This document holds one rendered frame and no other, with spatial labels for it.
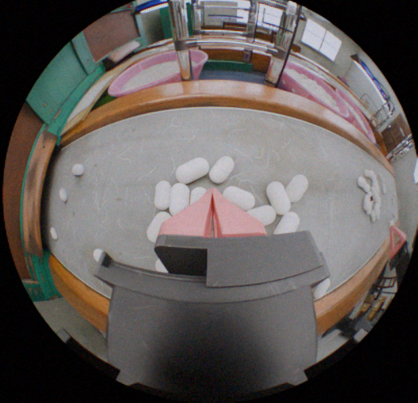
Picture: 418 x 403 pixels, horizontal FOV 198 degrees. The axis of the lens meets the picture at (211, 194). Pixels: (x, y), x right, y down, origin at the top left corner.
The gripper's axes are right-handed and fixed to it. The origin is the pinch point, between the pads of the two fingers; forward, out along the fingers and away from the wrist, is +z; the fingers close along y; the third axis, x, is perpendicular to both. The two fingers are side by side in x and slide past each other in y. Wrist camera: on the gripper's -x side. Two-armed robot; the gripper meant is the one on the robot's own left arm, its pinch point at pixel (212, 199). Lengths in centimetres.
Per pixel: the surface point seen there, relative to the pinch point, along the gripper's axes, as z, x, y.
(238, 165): 5.0, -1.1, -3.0
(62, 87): 14, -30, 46
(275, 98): 11.6, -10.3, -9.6
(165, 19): 185, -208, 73
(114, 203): 1.5, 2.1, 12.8
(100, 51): 32, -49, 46
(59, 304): -59, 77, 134
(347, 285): -11.8, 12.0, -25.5
